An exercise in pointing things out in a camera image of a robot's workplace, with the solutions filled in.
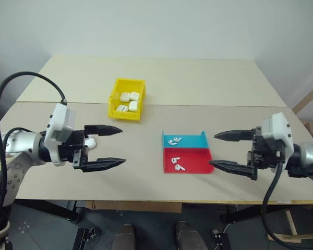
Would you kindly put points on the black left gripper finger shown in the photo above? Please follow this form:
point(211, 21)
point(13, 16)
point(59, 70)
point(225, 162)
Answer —
point(104, 130)
point(107, 162)

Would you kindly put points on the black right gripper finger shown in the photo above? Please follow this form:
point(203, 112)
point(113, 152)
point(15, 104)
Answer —
point(234, 136)
point(232, 167)

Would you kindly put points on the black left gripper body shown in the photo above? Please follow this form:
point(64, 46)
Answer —
point(75, 151)

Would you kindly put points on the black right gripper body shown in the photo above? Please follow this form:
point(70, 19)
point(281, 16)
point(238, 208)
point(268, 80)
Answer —
point(264, 156)

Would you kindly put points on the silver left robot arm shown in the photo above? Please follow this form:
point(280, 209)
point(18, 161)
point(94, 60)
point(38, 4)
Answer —
point(21, 140)

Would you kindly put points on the yellow plastic bin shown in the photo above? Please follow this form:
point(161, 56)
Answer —
point(113, 109)

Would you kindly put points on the red plastic tray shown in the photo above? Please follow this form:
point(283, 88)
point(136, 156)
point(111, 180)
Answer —
point(195, 160)

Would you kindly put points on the blue plastic tray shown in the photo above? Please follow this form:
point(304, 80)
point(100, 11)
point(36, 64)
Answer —
point(193, 140)

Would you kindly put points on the wooden table apron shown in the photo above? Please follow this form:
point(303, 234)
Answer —
point(133, 205)

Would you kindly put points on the wooden beam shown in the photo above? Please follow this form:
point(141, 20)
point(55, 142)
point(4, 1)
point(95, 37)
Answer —
point(309, 97)

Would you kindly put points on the dark rounded shape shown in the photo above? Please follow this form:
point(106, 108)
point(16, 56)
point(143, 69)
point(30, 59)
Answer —
point(189, 237)
point(124, 238)

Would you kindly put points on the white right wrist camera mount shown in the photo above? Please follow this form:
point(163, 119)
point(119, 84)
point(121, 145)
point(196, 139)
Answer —
point(275, 127)

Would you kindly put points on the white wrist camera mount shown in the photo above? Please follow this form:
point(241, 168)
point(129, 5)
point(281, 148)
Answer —
point(59, 122)
point(275, 127)

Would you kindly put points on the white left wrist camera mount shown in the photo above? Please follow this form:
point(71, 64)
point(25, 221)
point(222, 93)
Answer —
point(59, 122)

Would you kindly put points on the black table frame bar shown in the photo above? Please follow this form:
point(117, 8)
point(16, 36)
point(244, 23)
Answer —
point(247, 212)
point(54, 209)

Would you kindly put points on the light wooden frame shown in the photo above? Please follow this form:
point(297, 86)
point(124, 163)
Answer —
point(292, 226)

